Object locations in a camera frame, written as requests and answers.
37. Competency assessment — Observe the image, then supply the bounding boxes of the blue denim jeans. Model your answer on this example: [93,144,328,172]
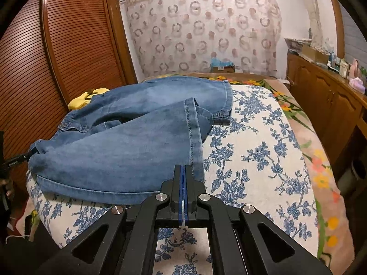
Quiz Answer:
[28,76,233,204]

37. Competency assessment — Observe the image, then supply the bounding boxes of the colourful flower pattern blanket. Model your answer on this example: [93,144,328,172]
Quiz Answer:
[143,73,356,275]

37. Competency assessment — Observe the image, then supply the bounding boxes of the yellow Pikachu plush toy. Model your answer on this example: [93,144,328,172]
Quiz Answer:
[68,88,109,110]

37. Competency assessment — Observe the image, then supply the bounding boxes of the long wooden sideboard cabinet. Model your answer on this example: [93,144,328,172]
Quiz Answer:
[286,53,366,179]

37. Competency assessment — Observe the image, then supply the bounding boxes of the brown louvered wardrobe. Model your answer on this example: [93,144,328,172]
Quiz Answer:
[1,0,137,158]

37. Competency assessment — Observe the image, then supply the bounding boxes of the cardboard box with blue bag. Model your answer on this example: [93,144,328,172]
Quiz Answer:
[210,58,235,73]

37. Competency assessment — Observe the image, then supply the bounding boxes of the pink tissue pack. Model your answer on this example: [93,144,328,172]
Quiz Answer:
[349,77,366,94]

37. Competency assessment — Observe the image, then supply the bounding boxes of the cardboard box on sideboard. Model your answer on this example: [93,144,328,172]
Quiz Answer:
[300,45,329,65]

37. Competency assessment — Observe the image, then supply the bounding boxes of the pink bottle on sideboard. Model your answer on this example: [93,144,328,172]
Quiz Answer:
[348,58,359,80]

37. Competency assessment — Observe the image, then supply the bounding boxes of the stack of papers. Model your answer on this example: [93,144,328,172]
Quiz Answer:
[284,38,312,53]

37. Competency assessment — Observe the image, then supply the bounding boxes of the beige tied side curtain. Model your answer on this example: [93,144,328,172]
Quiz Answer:
[303,0,323,50]

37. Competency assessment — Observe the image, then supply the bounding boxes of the circle pattern sheer curtain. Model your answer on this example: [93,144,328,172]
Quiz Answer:
[124,0,282,78]

